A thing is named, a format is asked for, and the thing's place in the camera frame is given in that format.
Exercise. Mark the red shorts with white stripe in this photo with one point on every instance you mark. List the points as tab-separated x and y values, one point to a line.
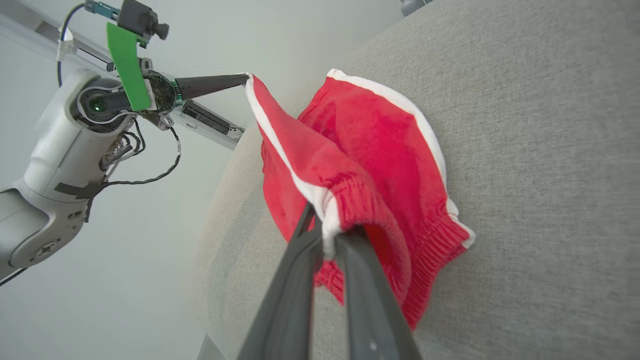
370	150

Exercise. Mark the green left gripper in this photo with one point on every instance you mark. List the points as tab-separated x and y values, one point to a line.
130	75

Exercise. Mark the grey double partition post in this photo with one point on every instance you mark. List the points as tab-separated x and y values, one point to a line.
412	6

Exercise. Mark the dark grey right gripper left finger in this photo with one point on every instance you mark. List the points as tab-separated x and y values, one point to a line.
285	320

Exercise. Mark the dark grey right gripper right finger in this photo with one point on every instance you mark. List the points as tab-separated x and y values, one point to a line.
372	325

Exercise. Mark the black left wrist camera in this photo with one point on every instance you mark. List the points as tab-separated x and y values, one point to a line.
137	17

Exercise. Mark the grey slotted corner post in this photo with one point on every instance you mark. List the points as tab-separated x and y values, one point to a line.
205	117

